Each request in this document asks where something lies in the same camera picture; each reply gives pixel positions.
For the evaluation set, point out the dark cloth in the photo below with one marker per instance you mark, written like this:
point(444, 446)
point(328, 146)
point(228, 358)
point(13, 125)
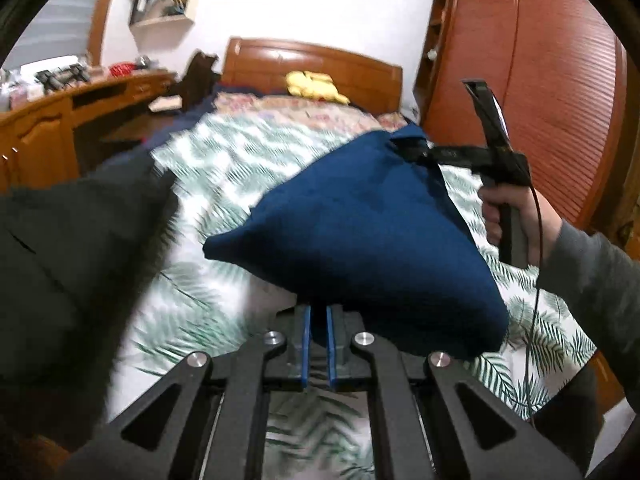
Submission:
point(65, 285)

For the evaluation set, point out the wooden desk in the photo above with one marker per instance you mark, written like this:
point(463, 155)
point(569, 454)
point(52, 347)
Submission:
point(40, 130)

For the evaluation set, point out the wooden louvered wardrobe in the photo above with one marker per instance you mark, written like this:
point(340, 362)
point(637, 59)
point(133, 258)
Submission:
point(550, 60)

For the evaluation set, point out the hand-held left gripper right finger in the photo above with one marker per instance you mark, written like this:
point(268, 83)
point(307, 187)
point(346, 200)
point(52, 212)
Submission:
point(334, 350)

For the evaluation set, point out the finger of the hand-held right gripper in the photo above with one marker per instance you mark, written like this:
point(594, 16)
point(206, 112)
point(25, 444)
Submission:
point(417, 151)

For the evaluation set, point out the dark desk chair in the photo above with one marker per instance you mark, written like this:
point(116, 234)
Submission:
point(197, 80)

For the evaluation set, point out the grey pot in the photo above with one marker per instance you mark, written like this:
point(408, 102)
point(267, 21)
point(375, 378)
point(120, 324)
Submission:
point(142, 61)

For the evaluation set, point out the black desk gadget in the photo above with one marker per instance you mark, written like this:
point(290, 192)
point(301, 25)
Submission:
point(76, 74)
point(50, 80)

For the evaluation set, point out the person's right forearm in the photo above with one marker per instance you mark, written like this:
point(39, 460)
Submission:
point(595, 280)

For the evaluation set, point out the leaf print blanket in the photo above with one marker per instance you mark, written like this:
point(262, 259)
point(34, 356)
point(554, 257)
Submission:
point(225, 160)

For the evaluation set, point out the floral quilt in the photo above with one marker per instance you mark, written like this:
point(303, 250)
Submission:
point(300, 107)

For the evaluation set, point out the red bowl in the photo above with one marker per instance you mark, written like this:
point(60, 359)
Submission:
point(122, 69)

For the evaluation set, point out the wooden headboard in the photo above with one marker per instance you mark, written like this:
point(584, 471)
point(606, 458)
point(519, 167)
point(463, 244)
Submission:
point(350, 70)

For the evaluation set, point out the yellow plush toy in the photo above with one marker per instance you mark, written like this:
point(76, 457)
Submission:
point(312, 87)

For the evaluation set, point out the navy bed sheet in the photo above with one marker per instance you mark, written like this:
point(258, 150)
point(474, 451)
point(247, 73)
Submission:
point(175, 132)

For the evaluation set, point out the wooden window frame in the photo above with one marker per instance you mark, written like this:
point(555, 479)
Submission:
point(102, 15)

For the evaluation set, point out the navy blue blazer jacket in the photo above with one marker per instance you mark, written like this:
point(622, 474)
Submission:
point(375, 235)

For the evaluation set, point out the grey window blind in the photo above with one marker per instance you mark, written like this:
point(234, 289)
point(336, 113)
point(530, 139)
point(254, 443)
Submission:
point(55, 25)

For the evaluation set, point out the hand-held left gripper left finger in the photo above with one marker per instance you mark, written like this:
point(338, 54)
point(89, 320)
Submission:
point(302, 350)

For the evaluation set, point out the person's right hand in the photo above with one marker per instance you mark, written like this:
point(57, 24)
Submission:
point(540, 225)

